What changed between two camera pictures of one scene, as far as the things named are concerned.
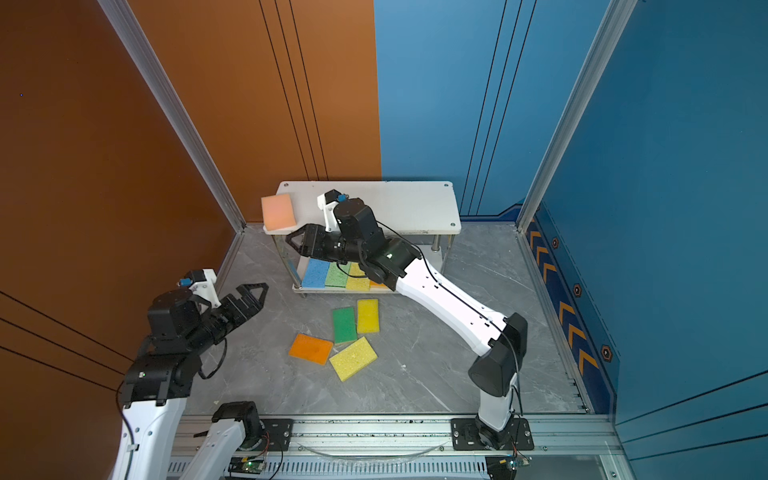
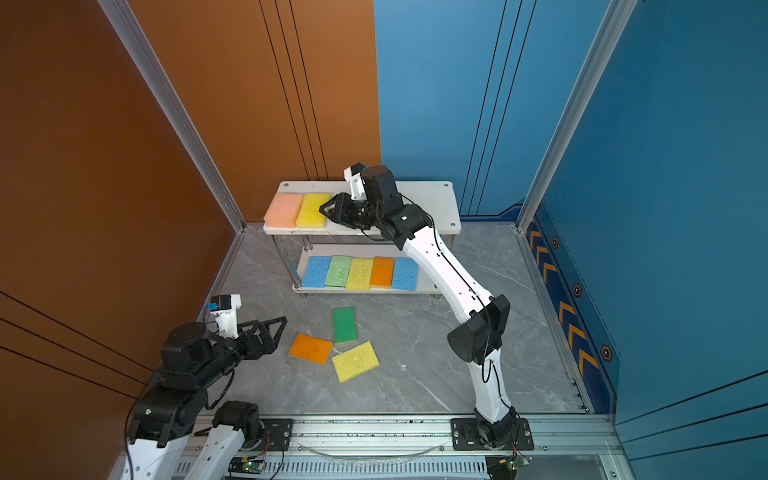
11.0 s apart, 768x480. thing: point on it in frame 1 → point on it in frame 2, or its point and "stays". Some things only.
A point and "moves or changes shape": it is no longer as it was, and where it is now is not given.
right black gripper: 317,245 → 343,210
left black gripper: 251,302 → 269,344
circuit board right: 503,467 stays
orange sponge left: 312,349 stays
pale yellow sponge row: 360,283 stays
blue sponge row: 316,273 stays
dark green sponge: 344,324 stays
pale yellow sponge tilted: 352,359 stays
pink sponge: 278,212 moves or changes shape
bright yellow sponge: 368,316 → 309,215
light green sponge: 336,277 stays
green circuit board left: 245,466 stays
